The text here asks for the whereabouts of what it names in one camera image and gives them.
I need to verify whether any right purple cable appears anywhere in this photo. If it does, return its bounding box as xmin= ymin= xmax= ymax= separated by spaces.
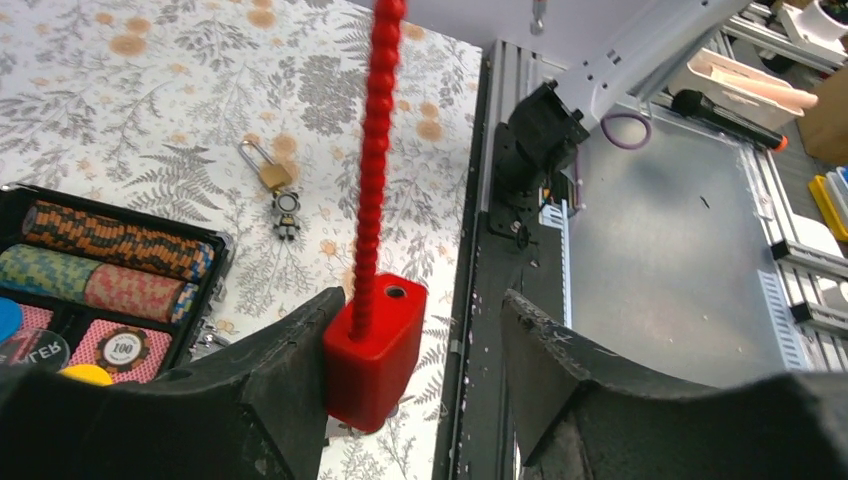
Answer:
xmin=573 ymin=111 xmax=654 ymax=212

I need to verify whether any red cable lock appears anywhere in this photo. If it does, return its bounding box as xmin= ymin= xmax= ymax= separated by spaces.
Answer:
xmin=323 ymin=1 xmax=428 ymax=433

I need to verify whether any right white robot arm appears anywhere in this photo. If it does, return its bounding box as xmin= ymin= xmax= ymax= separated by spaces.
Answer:
xmin=493 ymin=0 xmax=746 ymax=212

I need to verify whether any black poker chip case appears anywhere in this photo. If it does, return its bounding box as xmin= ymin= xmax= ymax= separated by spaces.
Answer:
xmin=1 ymin=183 xmax=235 ymax=383

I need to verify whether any small brass padlock astronaut keychain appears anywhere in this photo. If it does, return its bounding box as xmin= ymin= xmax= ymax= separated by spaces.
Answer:
xmin=237 ymin=140 xmax=301 ymax=242

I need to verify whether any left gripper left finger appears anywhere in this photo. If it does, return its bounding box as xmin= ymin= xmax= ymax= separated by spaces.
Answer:
xmin=1 ymin=287 xmax=345 ymax=479

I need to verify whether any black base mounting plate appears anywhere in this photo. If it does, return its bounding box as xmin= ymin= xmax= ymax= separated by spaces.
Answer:
xmin=432 ymin=40 xmax=563 ymax=479

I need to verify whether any floral tablecloth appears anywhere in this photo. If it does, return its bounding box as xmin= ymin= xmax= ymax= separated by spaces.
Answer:
xmin=1 ymin=1 xmax=482 ymax=479

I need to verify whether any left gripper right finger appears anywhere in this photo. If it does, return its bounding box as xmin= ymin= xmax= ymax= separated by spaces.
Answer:
xmin=500 ymin=290 xmax=847 ymax=479

